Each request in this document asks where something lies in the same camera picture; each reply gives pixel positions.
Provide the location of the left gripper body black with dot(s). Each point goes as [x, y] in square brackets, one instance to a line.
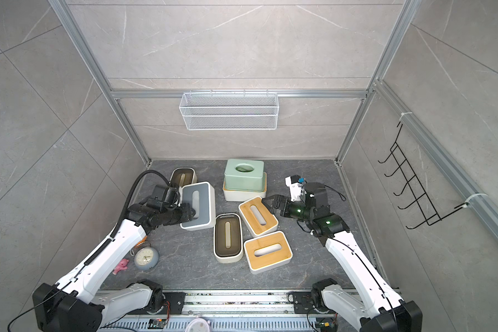
[178, 215]

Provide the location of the white box grey-blue lid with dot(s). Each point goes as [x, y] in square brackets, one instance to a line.
[201, 197]

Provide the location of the cream box dark lid back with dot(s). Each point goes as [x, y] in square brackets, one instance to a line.
[183, 176]

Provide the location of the bamboo-lid tissue box front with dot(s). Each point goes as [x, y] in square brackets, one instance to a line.
[267, 252]

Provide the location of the black wire hook rack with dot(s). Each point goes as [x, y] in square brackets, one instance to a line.
[414, 186]

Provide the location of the grey round alarm clock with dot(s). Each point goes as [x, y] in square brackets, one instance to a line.
[146, 258]

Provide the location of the cream box dark lid centre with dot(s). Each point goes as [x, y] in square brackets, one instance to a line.
[228, 238]

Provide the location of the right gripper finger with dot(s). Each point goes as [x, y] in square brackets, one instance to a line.
[271, 200]
[273, 208]

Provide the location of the cream box dark lid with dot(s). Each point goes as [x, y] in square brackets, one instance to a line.
[228, 238]
[183, 176]

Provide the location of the white wire mesh basket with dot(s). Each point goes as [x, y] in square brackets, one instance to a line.
[229, 111]

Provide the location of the pink small toy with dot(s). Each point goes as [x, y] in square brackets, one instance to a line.
[121, 266]

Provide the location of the aluminium mounting rail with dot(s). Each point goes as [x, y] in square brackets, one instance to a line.
[236, 305]

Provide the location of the large white bamboo-lid tissue box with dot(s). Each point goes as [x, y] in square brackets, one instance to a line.
[241, 196]

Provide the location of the white round object bottom edge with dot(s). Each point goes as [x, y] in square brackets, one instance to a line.
[198, 325]

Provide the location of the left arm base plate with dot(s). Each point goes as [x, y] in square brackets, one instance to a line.
[167, 303]

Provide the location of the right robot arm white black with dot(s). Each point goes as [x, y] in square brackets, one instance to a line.
[335, 235]

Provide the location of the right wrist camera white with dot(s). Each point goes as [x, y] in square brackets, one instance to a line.
[296, 184]

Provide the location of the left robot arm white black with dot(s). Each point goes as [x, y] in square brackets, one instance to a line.
[87, 277]

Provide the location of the green square tissue box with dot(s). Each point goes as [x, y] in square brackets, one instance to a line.
[244, 175]

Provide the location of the bamboo-lid tissue box middle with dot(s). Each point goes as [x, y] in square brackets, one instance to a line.
[257, 217]

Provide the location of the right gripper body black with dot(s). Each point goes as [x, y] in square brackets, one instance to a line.
[298, 210]

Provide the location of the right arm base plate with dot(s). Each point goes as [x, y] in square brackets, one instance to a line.
[302, 301]

